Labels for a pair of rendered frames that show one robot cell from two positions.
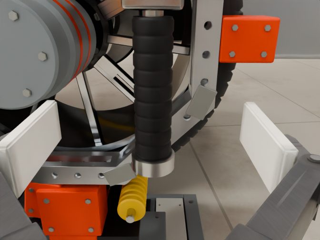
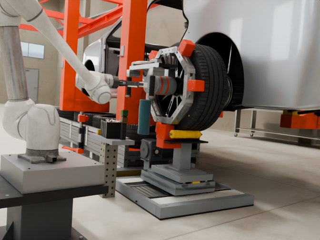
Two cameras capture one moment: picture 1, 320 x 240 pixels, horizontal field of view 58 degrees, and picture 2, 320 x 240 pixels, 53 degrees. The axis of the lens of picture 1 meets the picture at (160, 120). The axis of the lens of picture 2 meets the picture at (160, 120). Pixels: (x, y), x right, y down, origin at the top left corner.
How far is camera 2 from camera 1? 1.98 m
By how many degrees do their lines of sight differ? 60
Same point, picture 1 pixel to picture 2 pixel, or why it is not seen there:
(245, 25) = (190, 81)
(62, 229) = (158, 135)
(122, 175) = (170, 120)
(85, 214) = (162, 131)
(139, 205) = (173, 132)
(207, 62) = (185, 90)
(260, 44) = (192, 85)
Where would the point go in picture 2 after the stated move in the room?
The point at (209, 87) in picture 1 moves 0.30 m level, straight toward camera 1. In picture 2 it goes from (185, 96) to (141, 93)
